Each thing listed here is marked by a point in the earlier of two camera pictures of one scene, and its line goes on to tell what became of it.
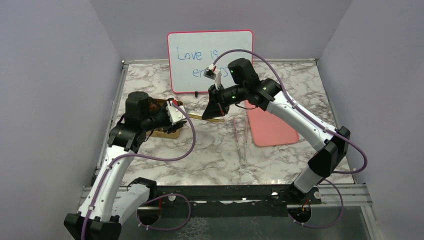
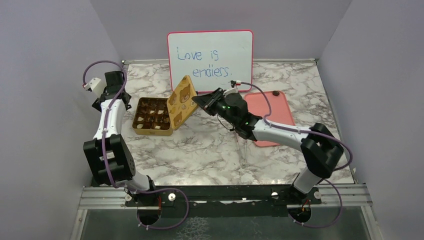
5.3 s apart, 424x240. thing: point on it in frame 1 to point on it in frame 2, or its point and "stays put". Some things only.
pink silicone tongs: [243, 159] stays put
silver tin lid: [199, 116] to [182, 102]
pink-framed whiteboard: [188, 53] stays put
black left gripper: [169, 128] to [96, 105]
